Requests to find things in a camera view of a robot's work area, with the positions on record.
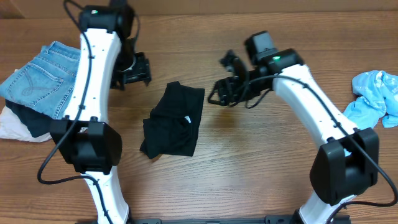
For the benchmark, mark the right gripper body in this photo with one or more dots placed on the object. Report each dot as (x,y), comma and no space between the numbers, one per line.
(240,88)

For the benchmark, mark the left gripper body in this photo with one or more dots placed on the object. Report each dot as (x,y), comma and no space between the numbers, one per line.
(130,68)

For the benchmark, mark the black t-shirt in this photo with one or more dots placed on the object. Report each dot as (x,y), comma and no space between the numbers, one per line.
(173,125)

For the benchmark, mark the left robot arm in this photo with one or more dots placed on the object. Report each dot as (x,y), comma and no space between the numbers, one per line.
(108,60)

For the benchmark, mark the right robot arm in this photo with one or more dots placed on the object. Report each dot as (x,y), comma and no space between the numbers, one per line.
(346,162)

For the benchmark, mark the folded blue jeans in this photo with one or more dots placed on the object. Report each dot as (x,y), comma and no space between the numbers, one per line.
(45,84)

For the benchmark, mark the folded dark garment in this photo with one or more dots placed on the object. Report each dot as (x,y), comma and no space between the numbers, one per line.
(37,123)

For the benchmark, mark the folded white garment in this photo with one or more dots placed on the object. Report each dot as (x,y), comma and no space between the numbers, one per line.
(12,128)

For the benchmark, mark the light blue garment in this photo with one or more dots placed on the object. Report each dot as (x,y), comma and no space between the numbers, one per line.
(376,93)

